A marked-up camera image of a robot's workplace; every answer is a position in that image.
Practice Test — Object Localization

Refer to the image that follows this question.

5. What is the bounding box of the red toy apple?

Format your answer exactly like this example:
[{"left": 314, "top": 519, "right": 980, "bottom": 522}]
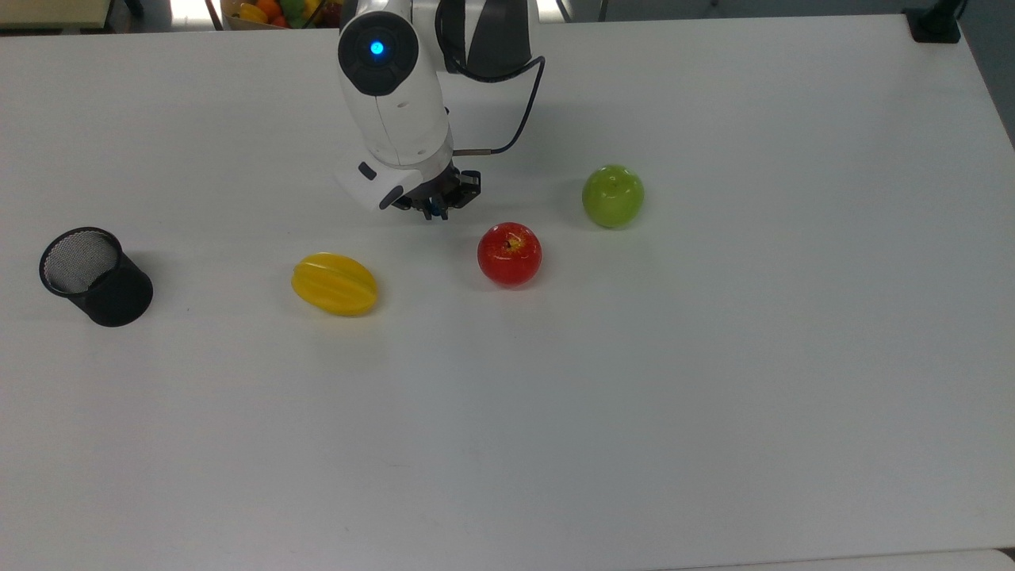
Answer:
[{"left": 477, "top": 222, "right": 543, "bottom": 288}]

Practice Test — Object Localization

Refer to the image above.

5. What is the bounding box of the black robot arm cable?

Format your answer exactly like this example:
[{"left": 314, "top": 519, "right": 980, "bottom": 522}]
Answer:
[{"left": 435, "top": 0, "right": 548, "bottom": 156}]

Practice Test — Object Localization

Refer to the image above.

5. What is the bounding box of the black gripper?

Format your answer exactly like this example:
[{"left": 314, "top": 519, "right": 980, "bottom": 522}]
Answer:
[{"left": 393, "top": 162, "right": 483, "bottom": 220}]

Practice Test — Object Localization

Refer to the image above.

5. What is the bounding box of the beige wooden board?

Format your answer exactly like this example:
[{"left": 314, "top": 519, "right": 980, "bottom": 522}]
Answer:
[{"left": 0, "top": 0, "right": 112, "bottom": 31}]

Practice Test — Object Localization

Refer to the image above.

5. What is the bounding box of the yellow toy starfruit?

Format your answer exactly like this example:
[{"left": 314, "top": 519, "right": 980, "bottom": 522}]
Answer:
[{"left": 290, "top": 252, "right": 380, "bottom": 317}]

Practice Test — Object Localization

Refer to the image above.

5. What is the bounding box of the green toy apple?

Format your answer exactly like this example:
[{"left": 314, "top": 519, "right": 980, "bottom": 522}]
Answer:
[{"left": 581, "top": 164, "right": 645, "bottom": 229}]

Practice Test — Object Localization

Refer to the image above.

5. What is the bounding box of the basket of toy fruit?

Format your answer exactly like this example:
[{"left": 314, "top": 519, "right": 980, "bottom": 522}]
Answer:
[{"left": 220, "top": 0, "right": 346, "bottom": 31}]

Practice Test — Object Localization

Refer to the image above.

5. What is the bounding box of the black clamp base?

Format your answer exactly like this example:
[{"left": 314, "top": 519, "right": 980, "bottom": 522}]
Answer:
[{"left": 904, "top": 0, "right": 965, "bottom": 44}]

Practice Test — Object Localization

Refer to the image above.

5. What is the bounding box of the black mesh pen cup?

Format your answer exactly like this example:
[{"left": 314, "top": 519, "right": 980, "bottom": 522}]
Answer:
[{"left": 39, "top": 227, "right": 154, "bottom": 328}]

